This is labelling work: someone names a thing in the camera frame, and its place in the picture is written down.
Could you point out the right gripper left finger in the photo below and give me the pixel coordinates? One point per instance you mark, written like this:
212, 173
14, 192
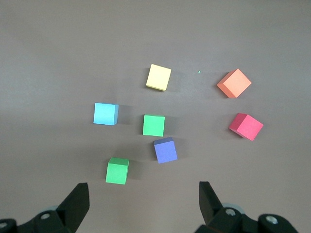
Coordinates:
70, 208

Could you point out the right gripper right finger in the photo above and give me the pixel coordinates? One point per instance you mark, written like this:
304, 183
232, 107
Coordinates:
213, 213

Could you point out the green foam block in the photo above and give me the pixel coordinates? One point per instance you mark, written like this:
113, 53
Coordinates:
153, 125
116, 172

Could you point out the blue foam block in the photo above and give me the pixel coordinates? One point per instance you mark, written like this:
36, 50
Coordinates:
104, 114

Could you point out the yellow foam block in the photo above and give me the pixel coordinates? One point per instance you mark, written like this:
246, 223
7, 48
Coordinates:
158, 77

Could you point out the purple foam block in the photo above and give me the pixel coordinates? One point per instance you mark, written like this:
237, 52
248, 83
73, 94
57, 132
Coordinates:
166, 151

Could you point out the red foam block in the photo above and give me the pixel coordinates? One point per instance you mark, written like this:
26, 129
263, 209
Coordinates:
249, 127

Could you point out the orange foam block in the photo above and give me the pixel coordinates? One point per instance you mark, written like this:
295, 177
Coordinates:
235, 83

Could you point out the brown table cover sheet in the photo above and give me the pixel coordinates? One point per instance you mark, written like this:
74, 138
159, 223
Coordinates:
48, 72

